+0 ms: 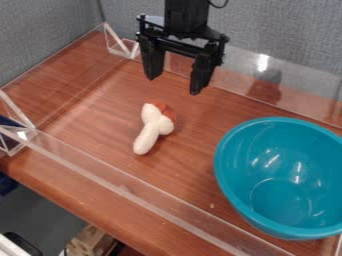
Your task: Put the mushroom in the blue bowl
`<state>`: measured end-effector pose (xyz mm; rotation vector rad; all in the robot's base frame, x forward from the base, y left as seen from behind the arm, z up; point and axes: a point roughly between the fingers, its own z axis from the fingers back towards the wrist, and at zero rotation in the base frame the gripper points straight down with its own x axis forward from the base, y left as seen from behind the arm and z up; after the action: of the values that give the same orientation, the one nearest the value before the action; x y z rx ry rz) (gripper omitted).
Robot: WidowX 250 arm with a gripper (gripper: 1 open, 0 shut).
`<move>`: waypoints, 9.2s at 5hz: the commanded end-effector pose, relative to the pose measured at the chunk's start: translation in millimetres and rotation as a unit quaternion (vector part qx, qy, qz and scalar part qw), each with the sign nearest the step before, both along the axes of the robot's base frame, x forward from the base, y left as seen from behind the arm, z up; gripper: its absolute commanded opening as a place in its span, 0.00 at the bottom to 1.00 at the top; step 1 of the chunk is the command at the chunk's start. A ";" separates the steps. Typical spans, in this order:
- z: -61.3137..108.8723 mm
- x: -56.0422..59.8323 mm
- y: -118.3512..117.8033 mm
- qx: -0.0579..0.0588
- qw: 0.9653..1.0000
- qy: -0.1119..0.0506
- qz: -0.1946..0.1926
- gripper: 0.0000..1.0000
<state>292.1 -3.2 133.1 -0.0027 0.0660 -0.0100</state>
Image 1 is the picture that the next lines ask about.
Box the blue plastic bowl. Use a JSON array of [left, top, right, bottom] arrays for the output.
[[214, 117, 342, 240]]

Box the clear acrylic back barrier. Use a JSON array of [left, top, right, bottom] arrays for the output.
[[132, 39, 342, 129]]

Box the clear acrylic left barrier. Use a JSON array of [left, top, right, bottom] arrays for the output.
[[1, 26, 109, 98]]

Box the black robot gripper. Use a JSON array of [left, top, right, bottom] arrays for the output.
[[136, 0, 228, 95]]

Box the wooden block under table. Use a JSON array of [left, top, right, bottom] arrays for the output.
[[67, 225, 117, 256]]

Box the clear acrylic front bracket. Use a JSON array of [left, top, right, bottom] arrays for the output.
[[0, 89, 36, 156]]

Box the clear acrylic corner bracket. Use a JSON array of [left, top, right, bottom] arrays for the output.
[[103, 23, 140, 59]]

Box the white mushroom with brown cap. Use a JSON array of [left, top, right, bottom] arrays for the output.
[[133, 101, 176, 155]]

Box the black and white device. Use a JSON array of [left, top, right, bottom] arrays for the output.
[[0, 232, 43, 256]]

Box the clear acrylic front barrier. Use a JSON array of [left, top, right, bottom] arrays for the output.
[[3, 131, 295, 256]]

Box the clear acrylic barrier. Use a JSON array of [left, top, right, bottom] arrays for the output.
[[1, 26, 109, 98], [132, 39, 342, 129], [3, 131, 295, 256]]

